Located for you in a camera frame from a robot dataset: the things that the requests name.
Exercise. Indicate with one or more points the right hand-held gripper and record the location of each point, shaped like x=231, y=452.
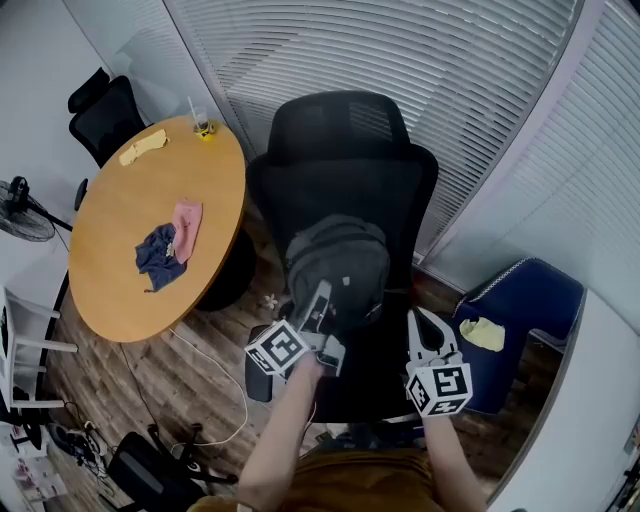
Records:
x=442, y=387

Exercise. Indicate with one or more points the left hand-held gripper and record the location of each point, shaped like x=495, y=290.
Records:
x=277, y=347

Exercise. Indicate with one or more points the black grey backpack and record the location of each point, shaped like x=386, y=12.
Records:
x=345, y=255

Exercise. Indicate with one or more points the black mesh office chair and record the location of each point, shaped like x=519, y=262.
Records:
x=345, y=170

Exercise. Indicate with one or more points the person's left forearm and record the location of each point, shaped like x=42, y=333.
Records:
x=280, y=440

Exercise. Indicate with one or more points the person's right forearm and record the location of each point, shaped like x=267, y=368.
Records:
x=452, y=460

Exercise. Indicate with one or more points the blue armchair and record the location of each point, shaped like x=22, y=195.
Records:
x=530, y=300

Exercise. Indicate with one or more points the black chair with star base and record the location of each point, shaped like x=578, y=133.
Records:
x=145, y=472

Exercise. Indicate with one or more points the small black office chair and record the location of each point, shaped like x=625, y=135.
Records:
x=110, y=115

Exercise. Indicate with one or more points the small white floor flower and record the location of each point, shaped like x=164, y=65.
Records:
x=271, y=301

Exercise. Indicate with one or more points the crumpled pale yellow cloth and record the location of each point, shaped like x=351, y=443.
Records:
x=482, y=334

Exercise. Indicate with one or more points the pink cloth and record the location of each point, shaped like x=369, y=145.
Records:
x=187, y=225

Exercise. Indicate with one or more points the person's mustard shirt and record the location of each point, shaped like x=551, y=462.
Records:
x=360, y=485

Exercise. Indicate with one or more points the dark blue cloth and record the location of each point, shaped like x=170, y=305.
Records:
x=160, y=260

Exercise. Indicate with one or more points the large white desk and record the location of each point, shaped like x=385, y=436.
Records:
x=575, y=425

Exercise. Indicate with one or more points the clear cup with yellow base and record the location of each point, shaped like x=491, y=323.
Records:
x=202, y=125

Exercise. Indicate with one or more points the round wooden table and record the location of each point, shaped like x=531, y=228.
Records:
x=125, y=200

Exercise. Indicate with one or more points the long yellow cloth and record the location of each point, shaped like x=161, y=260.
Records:
x=144, y=147

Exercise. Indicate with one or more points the white window blinds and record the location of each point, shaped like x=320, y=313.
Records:
x=400, y=50

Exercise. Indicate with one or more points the white desk with black edge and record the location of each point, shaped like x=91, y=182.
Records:
x=30, y=270

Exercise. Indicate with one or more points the white side shelf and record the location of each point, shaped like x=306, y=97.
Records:
x=27, y=345

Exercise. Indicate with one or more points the black standing fan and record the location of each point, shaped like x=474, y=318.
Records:
x=25, y=220

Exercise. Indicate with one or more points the pile of papers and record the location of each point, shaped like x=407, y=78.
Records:
x=30, y=475

